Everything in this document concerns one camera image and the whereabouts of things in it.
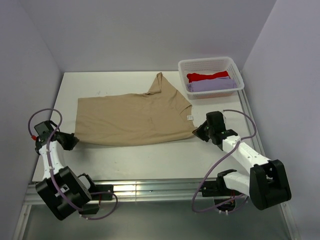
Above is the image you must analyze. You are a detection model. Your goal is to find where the lilac rolled t shirt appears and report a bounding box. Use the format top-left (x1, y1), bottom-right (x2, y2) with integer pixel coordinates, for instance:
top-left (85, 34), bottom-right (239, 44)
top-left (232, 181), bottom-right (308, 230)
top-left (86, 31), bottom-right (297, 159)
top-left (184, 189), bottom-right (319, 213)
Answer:
top-left (186, 77), bottom-right (237, 93)

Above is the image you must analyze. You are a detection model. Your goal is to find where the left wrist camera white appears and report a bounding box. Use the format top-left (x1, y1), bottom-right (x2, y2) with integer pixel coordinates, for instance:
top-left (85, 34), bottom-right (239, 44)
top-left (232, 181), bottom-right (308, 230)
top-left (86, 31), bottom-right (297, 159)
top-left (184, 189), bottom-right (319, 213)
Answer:
top-left (31, 135), bottom-right (39, 142)

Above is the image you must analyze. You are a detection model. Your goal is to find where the aluminium frame rail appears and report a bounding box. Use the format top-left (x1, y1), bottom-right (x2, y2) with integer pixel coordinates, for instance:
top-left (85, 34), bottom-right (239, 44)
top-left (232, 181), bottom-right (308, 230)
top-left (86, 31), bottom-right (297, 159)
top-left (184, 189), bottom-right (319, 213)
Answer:
top-left (12, 71), bottom-right (301, 240)

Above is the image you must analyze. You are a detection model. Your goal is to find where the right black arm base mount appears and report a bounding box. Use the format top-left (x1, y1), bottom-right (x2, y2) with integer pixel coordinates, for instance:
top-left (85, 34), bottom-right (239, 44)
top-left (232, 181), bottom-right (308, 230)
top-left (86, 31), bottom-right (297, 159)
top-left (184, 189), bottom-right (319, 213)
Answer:
top-left (200, 180), bottom-right (241, 205)

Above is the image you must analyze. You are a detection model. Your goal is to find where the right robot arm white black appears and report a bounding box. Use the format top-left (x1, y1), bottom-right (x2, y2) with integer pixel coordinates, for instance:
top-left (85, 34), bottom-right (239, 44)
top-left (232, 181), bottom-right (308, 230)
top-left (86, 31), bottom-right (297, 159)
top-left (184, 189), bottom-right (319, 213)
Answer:
top-left (191, 111), bottom-right (292, 213)

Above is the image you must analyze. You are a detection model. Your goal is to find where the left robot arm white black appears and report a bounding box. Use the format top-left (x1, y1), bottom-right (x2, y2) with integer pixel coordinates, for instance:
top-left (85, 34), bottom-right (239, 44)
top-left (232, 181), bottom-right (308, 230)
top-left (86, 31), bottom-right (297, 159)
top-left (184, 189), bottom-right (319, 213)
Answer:
top-left (34, 120), bottom-right (99, 221)

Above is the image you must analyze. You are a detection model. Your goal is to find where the white plastic basket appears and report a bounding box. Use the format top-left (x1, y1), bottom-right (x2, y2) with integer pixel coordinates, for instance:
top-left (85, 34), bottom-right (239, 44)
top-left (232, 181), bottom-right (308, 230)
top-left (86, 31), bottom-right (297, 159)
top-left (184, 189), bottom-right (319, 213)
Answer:
top-left (178, 56), bottom-right (245, 100)

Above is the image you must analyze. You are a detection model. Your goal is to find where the red rolled t shirt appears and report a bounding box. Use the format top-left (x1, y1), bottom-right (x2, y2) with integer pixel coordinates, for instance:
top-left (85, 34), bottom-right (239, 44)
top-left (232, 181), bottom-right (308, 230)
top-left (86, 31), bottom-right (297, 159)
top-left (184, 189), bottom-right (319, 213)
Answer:
top-left (186, 71), bottom-right (230, 83)

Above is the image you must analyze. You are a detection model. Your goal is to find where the beige t shirt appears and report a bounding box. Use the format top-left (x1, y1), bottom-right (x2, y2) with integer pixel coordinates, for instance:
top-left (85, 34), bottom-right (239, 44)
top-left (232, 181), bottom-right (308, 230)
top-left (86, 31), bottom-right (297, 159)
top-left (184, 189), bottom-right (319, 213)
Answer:
top-left (75, 72), bottom-right (196, 146)

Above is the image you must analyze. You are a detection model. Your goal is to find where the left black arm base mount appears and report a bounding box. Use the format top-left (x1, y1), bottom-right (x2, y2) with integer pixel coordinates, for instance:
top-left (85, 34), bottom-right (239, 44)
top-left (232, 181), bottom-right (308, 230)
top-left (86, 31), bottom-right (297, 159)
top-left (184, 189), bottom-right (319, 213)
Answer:
top-left (79, 184), bottom-right (114, 215)

